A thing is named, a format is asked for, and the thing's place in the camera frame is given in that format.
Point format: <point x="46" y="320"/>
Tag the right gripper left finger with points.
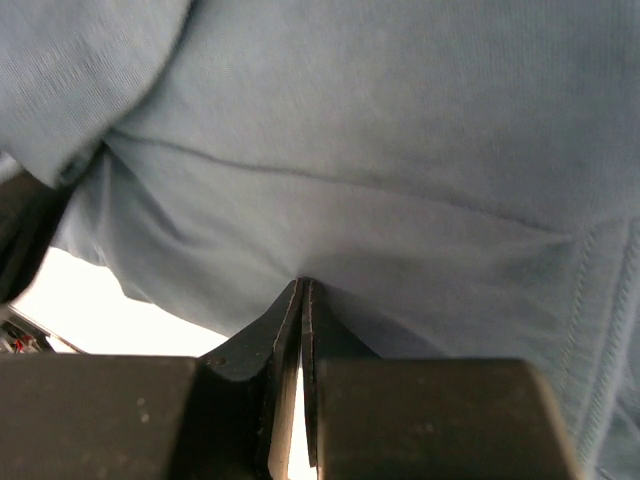
<point x="251" y="411"/>

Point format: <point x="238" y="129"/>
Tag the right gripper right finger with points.
<point x="323" y="336"/>

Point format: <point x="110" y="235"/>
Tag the blue t shirt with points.
<point x="462" y="176"/>

